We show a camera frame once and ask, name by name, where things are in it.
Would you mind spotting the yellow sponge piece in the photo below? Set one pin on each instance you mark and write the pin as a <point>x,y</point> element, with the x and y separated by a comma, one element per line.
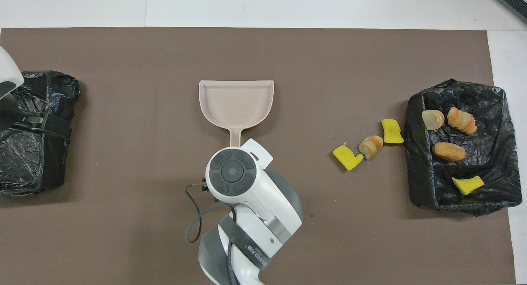
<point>392,131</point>
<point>349,158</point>
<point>467,185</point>

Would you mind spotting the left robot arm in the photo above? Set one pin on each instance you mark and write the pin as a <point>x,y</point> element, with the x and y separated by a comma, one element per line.
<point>7,68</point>

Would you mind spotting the striped croissant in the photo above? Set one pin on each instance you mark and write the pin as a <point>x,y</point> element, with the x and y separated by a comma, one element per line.
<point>370,147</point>
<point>462,120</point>

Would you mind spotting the brown bread roll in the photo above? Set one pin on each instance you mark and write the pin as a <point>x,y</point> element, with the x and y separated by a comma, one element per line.
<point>448,151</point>

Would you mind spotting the black bag lined bin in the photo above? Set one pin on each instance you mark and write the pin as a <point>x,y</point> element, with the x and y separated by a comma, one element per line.
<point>490,153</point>
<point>24,161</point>

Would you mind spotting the pale round bun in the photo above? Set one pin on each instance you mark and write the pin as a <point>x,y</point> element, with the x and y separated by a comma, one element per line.
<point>433,119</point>

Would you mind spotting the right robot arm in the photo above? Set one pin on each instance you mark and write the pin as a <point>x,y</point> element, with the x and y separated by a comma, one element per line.
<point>263,194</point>

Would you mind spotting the beige plastic dustpan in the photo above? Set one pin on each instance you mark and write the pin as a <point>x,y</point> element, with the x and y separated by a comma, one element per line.
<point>235,101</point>

